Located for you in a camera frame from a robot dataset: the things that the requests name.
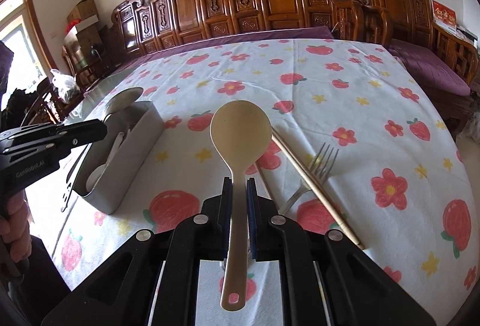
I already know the strawberry print tablecloth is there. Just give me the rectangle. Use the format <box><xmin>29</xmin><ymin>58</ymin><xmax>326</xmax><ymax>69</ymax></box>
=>
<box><xmin>50</xmin><ymin>38</ymin><xmax>480</xmax><ymax>326</ymax></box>

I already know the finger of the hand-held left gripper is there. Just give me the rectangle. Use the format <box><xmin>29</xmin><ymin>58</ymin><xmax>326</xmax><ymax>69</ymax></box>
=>
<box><xmin>0</xmin><ymin>119</ymin><xmax>108</xmax><ymax>143</ymax></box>
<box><xmin>4</xmin><ymin>133</ymin><xmax>108</xmax><ymax>159</ymax></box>

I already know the long purple seat cushion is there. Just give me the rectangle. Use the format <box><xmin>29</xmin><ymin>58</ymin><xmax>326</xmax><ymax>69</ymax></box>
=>
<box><xmin>109</xmin><ymin>25</ymin><xmax>335</xmax><ymax>77</ymax></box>

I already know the grey metal utensil box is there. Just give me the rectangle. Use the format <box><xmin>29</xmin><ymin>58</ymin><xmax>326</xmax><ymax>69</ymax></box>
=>
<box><xmin>70</xmin><ymin>88</ymin><xmax>164</xmax><ymax>215</ymax></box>

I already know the black cloth bundle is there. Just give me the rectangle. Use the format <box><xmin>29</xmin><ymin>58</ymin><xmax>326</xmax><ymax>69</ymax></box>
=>
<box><xmin>5</xmin><ymin>86</ymin><xmax>42</xmax><ymax>117</ymax></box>

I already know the white flat box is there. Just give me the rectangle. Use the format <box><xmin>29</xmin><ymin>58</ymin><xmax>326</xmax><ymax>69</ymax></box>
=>
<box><xmin>64</xmin><ymin>20</ymin><xmax>99</xmax><ymax>40</ymax></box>

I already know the short purple seat cushion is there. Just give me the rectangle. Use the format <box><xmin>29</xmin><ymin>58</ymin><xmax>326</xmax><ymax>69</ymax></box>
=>
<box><xmin>388</xmin><ymin>38</ymin><xmax>472</xmax><ymax>97</ymax></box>

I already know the large beige spoon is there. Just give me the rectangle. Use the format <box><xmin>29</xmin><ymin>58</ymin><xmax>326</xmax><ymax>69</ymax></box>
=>
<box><xmin>209</xmin><ymin>100</ymin><xmax>273</xmax><ymax>312</ymax></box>

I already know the clear plastic bag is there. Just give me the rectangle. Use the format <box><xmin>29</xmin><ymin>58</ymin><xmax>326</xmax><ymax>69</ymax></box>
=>
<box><xmin>50</xmin><ymin>69</ymin><xmax>81</xmax><ymax>103</ymax></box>

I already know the small white spoon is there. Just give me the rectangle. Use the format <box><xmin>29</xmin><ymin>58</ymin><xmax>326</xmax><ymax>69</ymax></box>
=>
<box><xmin>87</xmin><ymin>131</ymin><xmax>126</xmax><ymax>195</ymax></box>

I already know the red desk calendar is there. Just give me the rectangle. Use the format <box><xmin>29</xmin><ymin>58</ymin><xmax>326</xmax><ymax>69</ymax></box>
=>
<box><xmin>431</xmin><ymin>0</ymin><xmax>459</xmax><ymax>30</ymax></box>

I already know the person's left hand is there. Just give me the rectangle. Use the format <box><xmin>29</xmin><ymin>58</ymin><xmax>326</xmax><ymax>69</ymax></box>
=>
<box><xmin>0</xmin><ymin>194</ymin><xmax>31</xmax><ymax>264</ymax></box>

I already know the brown wooden chair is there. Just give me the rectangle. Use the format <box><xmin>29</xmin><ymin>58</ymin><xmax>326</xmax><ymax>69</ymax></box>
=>
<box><xmin>62</xmin><ymin>45</ymin><xmax>113</xmax><ymax>90</ymax></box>

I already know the wooden chopstick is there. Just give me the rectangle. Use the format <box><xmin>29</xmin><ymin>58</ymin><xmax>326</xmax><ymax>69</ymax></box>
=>
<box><xmin>254</xmin><ymin>161</ymin><xmax>274</xmax><ymax>200</ymax></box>
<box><xmin>271</xmin><ymin>129</ymin><xmax>366</xmax><ymax>251</ymax></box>

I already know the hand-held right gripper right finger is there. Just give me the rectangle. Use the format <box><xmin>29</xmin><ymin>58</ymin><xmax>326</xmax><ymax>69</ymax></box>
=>
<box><xmin>245</xmin><ymin>177</ymin><xmax>437</xmax><ymax>326</ymax></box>

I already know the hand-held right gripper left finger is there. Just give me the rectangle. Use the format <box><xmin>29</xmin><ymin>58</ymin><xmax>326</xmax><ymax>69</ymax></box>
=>
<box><xmin>39</xmin><ymin>176</ymin><xmax>235</xmax><ymax>326</ymax></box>

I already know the wooden door frame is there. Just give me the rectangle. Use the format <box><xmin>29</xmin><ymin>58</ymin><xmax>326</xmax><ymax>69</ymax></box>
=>
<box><xmin>0</xmin><ymin>0</ymin><xmax>42</xmax><ymax>87</ymax></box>

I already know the dark wooden chair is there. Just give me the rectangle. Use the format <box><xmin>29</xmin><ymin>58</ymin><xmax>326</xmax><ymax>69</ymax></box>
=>
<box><xmin>22</xmin><ymin>79</ymin><xmax>76</xmax><ymax>124</ymax></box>

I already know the silver metal spoon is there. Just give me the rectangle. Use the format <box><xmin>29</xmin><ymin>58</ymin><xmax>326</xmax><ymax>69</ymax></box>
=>
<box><xmin>103</xmin><ymin>87</ymin><xmax>145</xmax><ymax>124</ymax></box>

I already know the silver metal fork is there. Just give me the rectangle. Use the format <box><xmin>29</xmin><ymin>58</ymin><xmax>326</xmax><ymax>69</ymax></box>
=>
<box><xmin>279</xmin><ymin>142</ymin><xmax>340</xmax><ymax>216</ymax></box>

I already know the small brown cardboard box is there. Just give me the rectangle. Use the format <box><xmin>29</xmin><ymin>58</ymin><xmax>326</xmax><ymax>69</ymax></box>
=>
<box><xmin>67</xmin><ymin>0</ymin><xmax>97</xmax><ymax>23</ymax></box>

